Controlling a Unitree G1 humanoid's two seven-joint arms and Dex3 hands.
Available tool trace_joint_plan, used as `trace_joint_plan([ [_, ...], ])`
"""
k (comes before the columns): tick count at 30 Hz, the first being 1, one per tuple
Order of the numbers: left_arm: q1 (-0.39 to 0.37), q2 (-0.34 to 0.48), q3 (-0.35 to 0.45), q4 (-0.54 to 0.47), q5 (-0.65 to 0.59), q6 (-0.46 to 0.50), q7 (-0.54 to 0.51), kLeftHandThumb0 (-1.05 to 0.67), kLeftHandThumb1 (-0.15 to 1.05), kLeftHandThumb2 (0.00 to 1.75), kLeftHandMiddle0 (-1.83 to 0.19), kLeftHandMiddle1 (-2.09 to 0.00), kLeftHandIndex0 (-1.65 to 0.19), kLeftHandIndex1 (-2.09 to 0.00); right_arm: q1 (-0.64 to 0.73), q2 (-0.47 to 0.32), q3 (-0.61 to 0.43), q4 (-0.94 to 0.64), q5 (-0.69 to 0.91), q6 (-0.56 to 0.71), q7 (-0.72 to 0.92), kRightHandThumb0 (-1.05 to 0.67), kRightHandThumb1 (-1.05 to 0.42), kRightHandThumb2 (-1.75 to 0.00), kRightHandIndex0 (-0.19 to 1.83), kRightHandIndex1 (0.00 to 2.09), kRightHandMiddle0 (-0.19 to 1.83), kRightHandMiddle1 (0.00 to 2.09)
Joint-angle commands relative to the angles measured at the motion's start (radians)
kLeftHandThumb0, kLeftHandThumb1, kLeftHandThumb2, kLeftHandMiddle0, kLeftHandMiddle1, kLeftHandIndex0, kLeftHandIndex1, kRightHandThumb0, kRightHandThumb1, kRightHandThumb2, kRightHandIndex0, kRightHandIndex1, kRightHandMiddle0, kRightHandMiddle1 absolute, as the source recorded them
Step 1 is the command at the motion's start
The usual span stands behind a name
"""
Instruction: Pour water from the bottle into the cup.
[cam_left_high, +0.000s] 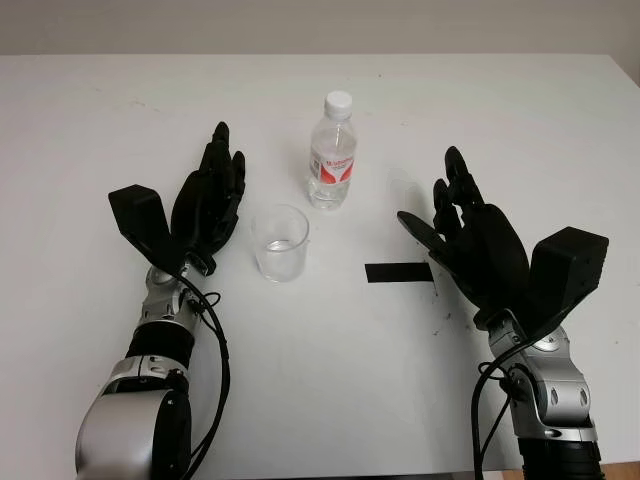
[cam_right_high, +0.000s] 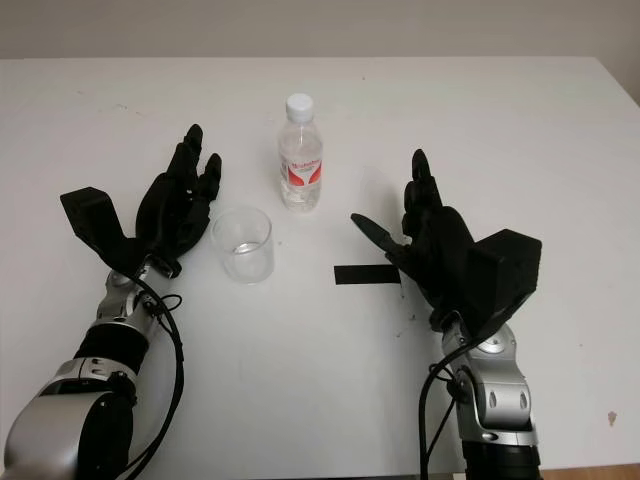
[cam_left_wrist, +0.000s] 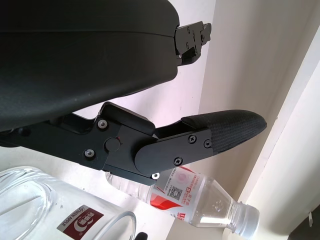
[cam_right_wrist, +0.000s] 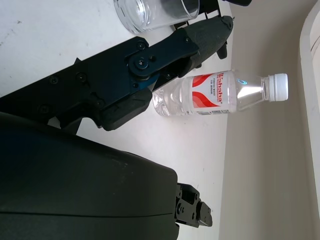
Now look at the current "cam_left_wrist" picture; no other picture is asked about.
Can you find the clear glass cup red label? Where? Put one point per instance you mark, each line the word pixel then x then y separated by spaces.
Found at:
pixel 37 202

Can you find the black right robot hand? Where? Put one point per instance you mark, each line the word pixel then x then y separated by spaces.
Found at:
pixel 142 236

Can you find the clear plastic water bottle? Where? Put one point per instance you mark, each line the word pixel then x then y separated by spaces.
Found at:
pixel 212 200

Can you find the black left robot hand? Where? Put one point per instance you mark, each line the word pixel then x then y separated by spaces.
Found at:
pixel 75 62

